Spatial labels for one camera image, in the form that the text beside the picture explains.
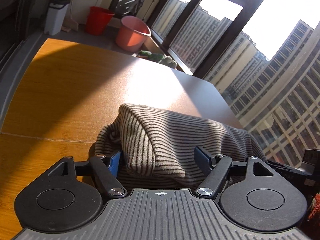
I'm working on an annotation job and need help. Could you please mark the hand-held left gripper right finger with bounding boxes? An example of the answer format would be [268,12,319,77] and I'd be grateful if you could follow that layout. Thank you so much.
[194,146,275,201]

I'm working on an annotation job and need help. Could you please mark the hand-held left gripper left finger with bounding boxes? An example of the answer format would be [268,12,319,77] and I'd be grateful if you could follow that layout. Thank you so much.
[47,149,127,198]

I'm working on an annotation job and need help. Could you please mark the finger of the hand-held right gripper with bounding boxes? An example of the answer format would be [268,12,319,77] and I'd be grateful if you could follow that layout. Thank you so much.
[266,161,303,173]
[300,149,320,176]

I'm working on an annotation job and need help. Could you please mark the grey striped sweater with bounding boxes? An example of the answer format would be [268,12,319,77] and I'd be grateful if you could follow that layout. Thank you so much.
[90,103,269,189]

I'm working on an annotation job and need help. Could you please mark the person's right forearm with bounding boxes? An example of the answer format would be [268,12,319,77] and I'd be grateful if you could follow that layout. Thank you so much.
[307,196,320,222]

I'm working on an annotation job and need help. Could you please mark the apartment buildings outside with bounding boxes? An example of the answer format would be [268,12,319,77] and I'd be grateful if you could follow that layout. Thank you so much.
[152,0,320,168]

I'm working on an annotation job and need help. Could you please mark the green cactus plant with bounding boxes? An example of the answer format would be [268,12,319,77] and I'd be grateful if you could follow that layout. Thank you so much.
[137,50,178,69]

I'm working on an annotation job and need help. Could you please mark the pink plastic bucket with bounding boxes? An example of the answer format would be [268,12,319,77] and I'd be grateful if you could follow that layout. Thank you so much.
[115,15,152,53]

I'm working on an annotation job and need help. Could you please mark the broom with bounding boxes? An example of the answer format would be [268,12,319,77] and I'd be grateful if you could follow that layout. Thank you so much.
[62,0,79,32]

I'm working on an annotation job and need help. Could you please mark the red plastic bucket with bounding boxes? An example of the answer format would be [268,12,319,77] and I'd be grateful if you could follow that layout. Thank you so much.
[86,6,115,36]

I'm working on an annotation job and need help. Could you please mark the white trash bin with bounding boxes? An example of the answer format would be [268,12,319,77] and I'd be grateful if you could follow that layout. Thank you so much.
[43,0,71,36]

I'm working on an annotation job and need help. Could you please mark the grey hanging cloth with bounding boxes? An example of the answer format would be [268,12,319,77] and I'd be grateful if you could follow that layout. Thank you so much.
[135,0,149,16]

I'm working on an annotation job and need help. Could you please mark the black window frame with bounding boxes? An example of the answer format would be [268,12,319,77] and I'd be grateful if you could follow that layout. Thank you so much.
[147,0,275,77]

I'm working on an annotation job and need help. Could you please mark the dark sliding door frame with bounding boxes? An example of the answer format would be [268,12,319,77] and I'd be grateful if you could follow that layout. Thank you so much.
[0,0,54,65]

